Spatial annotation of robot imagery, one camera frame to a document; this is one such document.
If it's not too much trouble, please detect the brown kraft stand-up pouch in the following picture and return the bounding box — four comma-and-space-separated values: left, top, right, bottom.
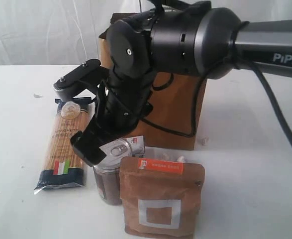
119, 157, 205, 239

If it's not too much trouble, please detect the spaghetti pasta package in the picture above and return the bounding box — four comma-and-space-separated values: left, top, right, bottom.
33, 97, 93, 195

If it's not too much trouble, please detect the white backdrop curtain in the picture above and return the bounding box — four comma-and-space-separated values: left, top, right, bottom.
0, 0, 292, 66

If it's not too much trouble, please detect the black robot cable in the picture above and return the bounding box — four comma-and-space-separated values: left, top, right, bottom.
140, 57, 292, 190

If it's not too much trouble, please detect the brown paper bag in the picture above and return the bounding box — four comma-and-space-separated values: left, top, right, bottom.
99, 12, 206, 150

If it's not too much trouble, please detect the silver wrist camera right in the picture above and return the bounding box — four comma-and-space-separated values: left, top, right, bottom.
53, 59, 109, 102

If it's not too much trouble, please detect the pull-tab can with dark contents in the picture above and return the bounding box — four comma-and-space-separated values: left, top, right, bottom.
93, 138, 131, 205

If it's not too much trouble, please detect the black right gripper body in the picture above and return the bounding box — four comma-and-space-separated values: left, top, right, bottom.
94, 69, 153, 132

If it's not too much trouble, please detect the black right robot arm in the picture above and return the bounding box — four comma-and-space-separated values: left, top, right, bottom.
71, 0, 292, 166

